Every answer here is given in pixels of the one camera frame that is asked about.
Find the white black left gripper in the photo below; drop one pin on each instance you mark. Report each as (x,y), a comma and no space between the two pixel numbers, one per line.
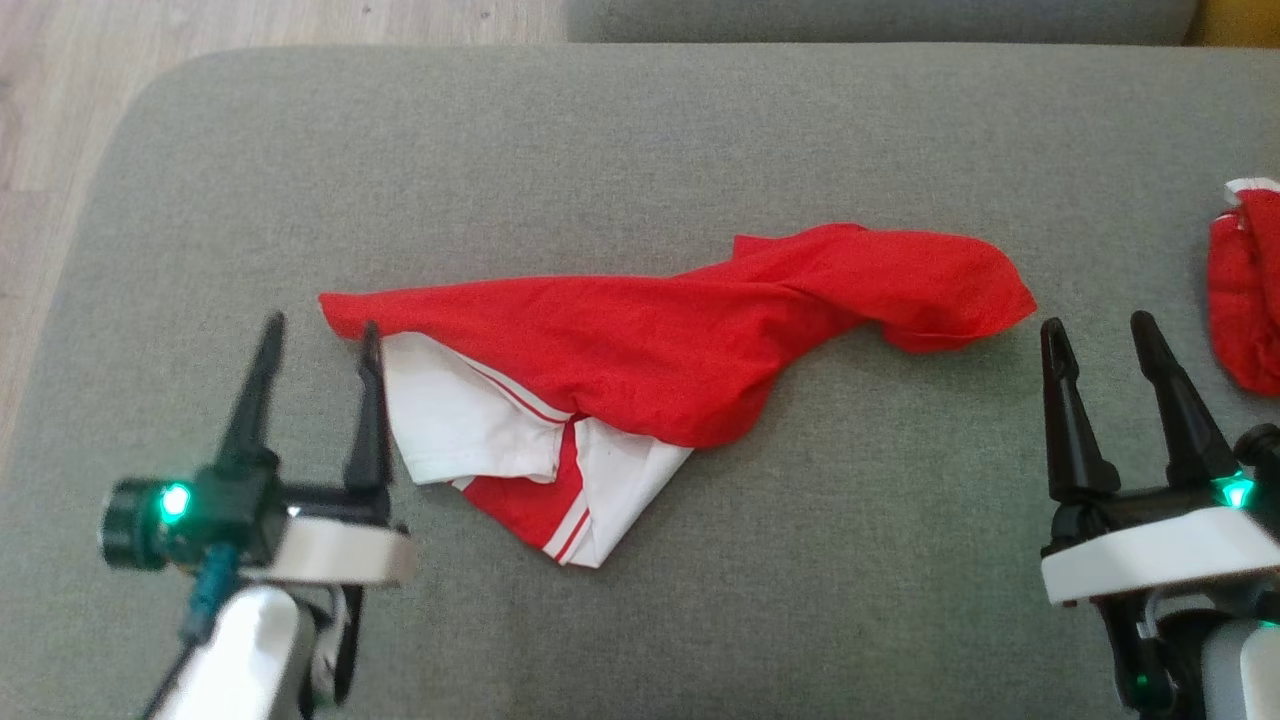
(330,550)

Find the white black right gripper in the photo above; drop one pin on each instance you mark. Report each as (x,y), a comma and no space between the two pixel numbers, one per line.
(1150,550)

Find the red garment with white waistband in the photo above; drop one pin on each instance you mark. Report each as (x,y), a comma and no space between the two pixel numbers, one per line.
(1245,300)

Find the red white garment with tag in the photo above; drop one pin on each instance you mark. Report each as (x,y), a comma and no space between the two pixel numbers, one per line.
(650,340)

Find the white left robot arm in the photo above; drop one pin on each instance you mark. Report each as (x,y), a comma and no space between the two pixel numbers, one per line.
(240,660)

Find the wide yellow sofa back cushion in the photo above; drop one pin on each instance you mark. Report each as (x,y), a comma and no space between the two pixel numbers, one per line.
(1240,20)

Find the large grey sofa chaise cushion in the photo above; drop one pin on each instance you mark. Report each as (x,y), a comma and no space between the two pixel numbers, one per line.
(700,130)

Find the grey sofa seat cushion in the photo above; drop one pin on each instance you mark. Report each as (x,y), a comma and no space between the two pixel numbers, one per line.
(880,18)

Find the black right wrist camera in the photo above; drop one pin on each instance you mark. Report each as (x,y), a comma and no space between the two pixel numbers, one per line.
(1262,450)

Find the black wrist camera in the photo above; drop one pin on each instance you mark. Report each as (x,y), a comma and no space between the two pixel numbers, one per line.
(130,530)
(1262,450)

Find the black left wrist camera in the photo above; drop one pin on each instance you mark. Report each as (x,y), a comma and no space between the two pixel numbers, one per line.
(130,530)

